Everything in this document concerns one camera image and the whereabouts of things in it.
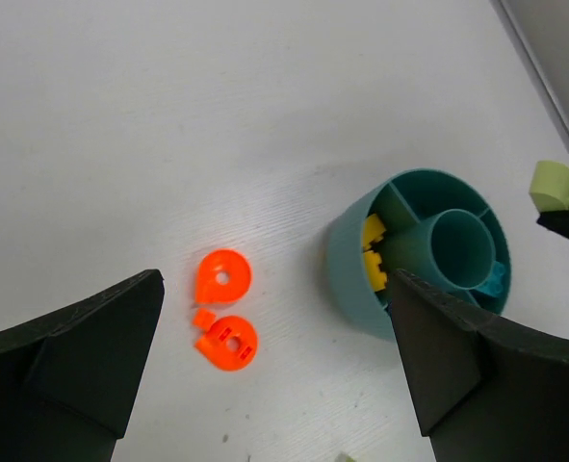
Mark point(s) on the orange teardrop dish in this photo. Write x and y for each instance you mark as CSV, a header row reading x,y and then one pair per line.
x,y
223,276
230,344

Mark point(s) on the orange yellow long brick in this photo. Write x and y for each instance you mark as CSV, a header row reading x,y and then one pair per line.
x,y
373,234

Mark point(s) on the small orange two-stud brick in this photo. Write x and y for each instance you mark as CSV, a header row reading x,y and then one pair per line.
x,y
204,319

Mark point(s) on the teal round divided container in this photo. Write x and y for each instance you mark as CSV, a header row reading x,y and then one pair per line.
x,y
437,227

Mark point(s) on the teal rounded lego piece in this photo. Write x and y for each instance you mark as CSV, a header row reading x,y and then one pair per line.
x,y
493,286

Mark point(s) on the light green sloped brick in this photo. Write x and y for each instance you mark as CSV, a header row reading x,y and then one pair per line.
x,y
549,187

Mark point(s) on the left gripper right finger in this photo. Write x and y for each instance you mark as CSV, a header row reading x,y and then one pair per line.
x,y
484,388

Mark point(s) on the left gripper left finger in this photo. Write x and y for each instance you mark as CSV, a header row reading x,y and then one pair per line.
x,y
69,379

